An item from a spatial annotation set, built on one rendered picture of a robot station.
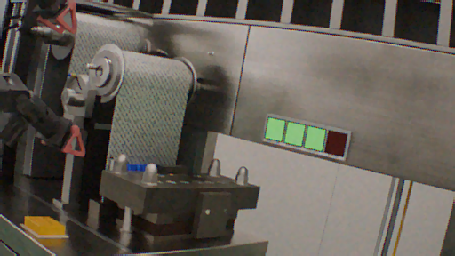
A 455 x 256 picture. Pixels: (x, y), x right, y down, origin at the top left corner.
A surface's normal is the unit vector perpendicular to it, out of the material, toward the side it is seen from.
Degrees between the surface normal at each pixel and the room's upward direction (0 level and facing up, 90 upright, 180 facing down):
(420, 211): 90
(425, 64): 90
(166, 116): 90
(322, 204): 90
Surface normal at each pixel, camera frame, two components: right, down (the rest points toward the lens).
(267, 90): -0.64, -0.07
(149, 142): 0.75, 0.18
